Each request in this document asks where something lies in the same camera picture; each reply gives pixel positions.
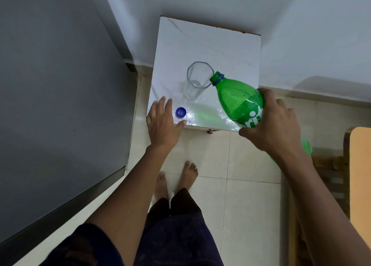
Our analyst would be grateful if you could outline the person's right hand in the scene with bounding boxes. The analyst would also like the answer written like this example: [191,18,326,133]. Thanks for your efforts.
[238,88,304,160]

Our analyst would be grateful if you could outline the person's left forearm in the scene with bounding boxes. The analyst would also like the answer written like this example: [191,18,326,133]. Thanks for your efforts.
[85,144,175,266]

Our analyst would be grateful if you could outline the dark patterned trousers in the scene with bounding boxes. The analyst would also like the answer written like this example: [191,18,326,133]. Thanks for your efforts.
[133,188,225,266]

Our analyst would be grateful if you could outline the dark sleeve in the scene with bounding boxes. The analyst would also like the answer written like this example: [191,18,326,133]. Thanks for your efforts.
[40,223,117,266]

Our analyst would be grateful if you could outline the green plastic soda bottle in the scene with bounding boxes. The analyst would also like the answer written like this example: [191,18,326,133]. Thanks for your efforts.
[209,71,313,162]

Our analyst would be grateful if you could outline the clear drinking glass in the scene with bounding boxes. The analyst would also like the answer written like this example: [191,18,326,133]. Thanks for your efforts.
[182,61,215,101]

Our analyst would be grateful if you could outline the person's foot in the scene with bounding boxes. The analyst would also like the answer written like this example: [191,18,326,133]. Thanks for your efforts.
[153,172,169,202]
[177,161,199,193]

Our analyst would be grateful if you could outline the person's right forearm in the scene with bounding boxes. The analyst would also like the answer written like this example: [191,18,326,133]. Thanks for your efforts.
[272,151,371,266]

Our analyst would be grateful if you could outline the person's left foot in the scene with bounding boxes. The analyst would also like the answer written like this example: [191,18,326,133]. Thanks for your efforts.
[153,172,169,202]

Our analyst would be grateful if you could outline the wooden chair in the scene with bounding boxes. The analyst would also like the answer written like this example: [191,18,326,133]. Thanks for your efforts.
[287,126,371,266]

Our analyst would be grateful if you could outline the person's right foot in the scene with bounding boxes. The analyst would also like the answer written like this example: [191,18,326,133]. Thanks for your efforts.
[177,161,199,193]

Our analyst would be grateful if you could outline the person's left hand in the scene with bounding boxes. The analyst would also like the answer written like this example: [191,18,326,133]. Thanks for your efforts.
[146,96,188,150]

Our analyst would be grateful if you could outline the small white table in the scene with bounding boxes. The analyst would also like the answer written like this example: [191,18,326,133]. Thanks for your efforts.
[146,16,262,132]

